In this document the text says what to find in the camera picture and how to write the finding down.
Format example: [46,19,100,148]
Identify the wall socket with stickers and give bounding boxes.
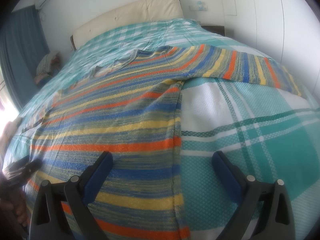
[189,1,208,11]

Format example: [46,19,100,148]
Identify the teal plaid bed cover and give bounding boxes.
[4,18,319,239]

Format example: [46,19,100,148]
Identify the blue curtain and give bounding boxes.
[1,5,49,110]

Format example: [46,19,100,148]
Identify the person's left hand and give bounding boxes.
[1,191,28,227]

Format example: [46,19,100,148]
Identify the pile of clothes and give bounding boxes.
[34,51,61,85]

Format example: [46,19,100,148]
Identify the dark bedside table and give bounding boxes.
[201,24,225,36]

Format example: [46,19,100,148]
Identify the striped knit sweater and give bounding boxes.
[26,44,303,239]

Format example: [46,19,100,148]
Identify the white wardrobe doors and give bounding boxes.
[222,0,319,90]

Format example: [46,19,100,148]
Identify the cream padded headboard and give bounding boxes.
[71,0,184,50]

